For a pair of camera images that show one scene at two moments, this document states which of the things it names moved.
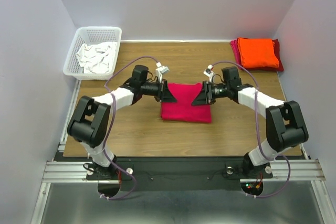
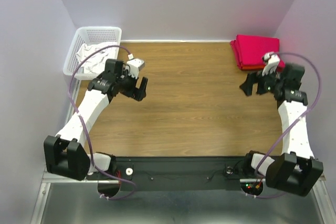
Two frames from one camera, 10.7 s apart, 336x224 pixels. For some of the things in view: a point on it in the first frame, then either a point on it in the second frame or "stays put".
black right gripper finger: (201, 99) → (247, 86)
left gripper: (165, 96) → (140, 93)
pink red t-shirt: (183, 109) → (250, 50)
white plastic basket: (91, 34) stays put
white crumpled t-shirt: (97, 58) stays put
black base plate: (178, 173) stays put
